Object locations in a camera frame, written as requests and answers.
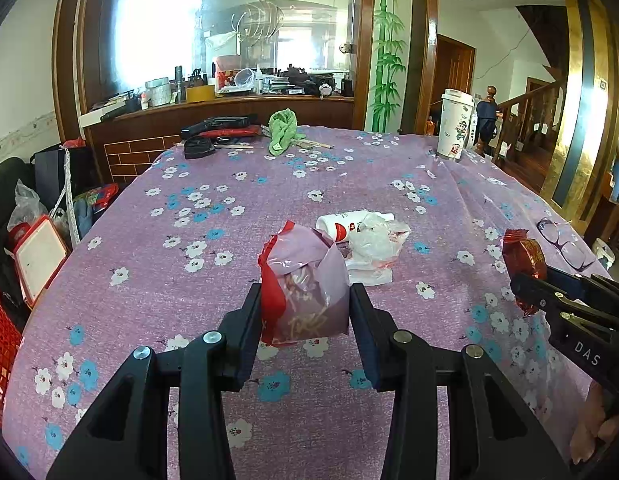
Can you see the white red tube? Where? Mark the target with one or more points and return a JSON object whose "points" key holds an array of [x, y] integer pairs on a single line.
{"points": [[352, 225]]}

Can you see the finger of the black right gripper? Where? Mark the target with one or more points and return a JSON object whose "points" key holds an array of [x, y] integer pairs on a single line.
{"points": [[583, 287], [548, 298]]}

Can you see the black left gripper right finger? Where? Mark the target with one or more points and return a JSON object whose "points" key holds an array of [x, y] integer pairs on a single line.
{"points": [[492, 432]]}

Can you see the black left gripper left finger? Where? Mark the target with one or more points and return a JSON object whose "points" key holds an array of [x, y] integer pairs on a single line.
{"points": [[124, 433]]}

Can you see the crumpled clear plastic bag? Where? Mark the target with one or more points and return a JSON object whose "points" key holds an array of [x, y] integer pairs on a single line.
{"points": [[374, 247]]}

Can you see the white floral paper cup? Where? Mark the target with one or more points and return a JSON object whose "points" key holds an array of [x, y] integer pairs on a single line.
{"points": [[456, 113]]}

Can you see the green cloth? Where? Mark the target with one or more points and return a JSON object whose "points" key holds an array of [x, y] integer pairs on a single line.
{"points": [[283, 128]]}

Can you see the black key fob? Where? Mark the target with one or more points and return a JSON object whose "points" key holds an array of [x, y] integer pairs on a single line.
{"points": [[198, 147]]}

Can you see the dark red candy wrapper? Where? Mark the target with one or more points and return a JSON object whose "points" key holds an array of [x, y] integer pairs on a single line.
{"points": [[524, 256]]}

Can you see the person's right hand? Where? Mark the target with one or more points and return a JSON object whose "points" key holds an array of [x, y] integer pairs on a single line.
{"points": [[593, 424]]}

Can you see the pink red snack bag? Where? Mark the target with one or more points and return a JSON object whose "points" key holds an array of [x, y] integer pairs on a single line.
{"points": [[304, 287]]}

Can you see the wooden counter ledge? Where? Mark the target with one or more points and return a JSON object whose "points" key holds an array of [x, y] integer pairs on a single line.
{"points": [[125, 146]]}

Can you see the red framed white tray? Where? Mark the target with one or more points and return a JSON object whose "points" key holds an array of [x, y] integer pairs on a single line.
{"points": [[39, 256]]}

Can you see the black red folded umbrella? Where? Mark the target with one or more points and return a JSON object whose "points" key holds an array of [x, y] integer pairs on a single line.
{"points": [[222, 127]]}

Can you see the eyeglasses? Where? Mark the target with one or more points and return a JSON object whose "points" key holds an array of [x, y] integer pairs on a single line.
{"points": [[556, 235]]}

